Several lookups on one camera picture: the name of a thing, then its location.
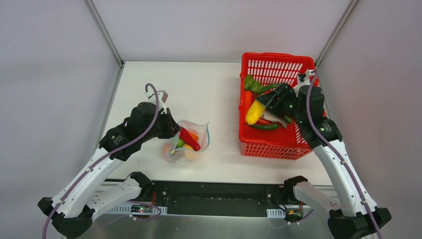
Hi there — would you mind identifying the yellow corn cob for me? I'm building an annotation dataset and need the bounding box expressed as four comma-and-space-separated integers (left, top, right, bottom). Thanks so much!
245, 100, 266, 125

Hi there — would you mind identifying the peach fruit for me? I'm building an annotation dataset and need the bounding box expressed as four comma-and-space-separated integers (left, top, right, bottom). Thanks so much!
162, 143, 174, 158

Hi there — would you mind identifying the green lime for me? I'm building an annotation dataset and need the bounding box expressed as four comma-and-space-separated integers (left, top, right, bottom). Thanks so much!
176, 138, 185, 148

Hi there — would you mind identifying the red chili pepper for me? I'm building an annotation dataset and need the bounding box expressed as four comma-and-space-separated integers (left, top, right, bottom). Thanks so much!
179, 127, 201, 151

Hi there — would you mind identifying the orange tangerine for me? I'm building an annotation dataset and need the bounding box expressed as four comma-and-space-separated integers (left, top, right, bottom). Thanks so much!
188, 130, 199, 142

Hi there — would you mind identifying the clear zip top bag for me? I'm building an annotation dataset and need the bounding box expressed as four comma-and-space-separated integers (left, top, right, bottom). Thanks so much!
162, 120, 210, 162

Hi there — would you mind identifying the yellow orange with leaf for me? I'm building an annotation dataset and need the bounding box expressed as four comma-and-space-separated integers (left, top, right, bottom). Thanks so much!
182, 144, 198, 160

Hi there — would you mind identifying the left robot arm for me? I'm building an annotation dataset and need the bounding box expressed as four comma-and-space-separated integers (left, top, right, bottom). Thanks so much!
38, 102, 181, 239

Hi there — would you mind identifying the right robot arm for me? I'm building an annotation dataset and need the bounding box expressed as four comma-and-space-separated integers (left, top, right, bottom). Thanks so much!
247, 83, 392, 239

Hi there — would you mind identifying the long green cucumber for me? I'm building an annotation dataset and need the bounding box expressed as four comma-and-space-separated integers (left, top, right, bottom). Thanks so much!
283, 116, 293, 123

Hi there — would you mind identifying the toy grey fish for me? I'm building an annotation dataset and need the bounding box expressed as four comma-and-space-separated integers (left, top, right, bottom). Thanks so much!
261, 111, 288, 128

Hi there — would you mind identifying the orange carrot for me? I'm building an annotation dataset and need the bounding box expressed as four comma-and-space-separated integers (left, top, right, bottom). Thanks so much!
243, 90, 253, 117

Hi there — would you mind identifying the green lettuce leaf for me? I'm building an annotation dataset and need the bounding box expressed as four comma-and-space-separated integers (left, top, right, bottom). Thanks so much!
244, 74, 262, 93

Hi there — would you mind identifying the green chili pepper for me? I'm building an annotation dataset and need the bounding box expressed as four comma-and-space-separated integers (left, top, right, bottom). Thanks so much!
251, 123, 280, 131

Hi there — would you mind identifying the red plastic basket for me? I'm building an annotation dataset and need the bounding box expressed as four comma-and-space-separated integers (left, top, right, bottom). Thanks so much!
238, 52, 315, 160

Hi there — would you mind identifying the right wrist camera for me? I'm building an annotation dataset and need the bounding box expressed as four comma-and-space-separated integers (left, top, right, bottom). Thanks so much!
293, 70, 316, 96

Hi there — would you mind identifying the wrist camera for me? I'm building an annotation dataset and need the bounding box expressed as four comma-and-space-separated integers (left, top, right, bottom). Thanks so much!
145, 90, 168, 114
293, 70, 316, 96

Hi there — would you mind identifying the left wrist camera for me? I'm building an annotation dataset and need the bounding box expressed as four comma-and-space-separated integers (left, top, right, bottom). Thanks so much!
145, 90, 168, 114

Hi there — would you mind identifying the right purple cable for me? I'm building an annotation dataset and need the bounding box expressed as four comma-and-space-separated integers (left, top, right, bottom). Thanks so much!
306, 68, 385, 239

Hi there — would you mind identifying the purple cable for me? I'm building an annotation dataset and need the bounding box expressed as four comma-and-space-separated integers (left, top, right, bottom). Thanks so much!
306, 68, 385, 239
41, 83, 161, 239

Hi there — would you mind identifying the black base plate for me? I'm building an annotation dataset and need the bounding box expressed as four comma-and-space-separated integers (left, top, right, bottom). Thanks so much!
134, 181, 305, 217

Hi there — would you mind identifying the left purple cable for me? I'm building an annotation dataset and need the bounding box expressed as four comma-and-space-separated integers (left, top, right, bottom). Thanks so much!
41, 83, 161, 239

